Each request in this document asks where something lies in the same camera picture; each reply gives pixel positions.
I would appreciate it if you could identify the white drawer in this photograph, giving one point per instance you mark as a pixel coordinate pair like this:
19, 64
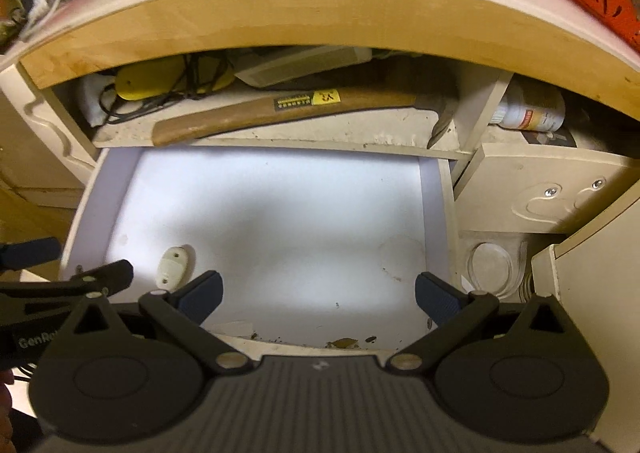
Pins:
280, 233

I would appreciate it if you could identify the cream cabinet panel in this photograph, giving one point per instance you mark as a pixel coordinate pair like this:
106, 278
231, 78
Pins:
595, 313

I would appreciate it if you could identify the brown scrap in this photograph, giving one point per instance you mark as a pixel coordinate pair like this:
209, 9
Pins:
342, 343

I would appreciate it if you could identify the yellow plastic device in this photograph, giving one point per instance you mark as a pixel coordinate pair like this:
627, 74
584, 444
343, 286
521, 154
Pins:
150, 78

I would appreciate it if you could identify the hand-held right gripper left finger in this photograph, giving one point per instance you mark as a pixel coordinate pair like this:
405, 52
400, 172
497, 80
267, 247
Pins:
202, 292

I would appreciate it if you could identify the white flat box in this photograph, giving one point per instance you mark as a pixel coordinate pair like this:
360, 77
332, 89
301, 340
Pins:
305, 65

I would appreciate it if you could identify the white labelled bottle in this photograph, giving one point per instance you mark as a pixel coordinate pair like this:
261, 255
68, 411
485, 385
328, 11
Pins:
532, 114

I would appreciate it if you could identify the white wooden desk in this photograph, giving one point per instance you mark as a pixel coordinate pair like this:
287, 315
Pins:
300, 8

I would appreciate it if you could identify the carved cream drawer front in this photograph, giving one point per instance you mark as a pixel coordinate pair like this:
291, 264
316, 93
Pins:
35, 133
530, 193

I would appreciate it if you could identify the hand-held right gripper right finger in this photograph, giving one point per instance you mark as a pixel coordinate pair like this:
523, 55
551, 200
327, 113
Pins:
437, 297

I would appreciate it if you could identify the small white plastic bracket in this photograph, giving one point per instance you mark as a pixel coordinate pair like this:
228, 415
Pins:
172, 267

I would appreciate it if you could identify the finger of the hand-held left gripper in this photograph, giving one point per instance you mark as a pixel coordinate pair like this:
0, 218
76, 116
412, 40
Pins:
31, 253
107, 274

